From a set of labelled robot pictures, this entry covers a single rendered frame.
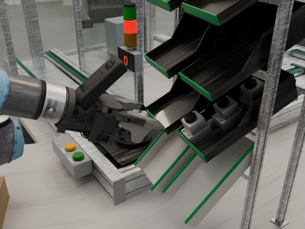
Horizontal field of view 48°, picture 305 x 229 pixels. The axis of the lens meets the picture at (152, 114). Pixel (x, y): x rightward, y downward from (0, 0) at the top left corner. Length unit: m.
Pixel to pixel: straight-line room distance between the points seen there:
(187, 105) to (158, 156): 0.21
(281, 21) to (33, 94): 0.49
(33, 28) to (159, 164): 1.31
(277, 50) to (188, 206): 0.47
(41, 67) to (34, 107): 1.59
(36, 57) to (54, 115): 1.55
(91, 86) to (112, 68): 0.05
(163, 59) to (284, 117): 0.88
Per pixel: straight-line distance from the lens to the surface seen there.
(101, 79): 0.66
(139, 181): 1.20
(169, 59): 0.91
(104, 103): 0.68
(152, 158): 1.11
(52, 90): 0.65
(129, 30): 1.35
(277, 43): 0.76
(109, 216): 1.16
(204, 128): 0.86
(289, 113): 1.69
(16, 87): 0.63
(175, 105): 1.00
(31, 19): 2.12
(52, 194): 1.27
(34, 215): 1.22
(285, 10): 0.74
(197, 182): 0.99
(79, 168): 1.23
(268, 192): 1.30
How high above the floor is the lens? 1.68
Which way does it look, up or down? 29 degrees down
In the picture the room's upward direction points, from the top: straight up
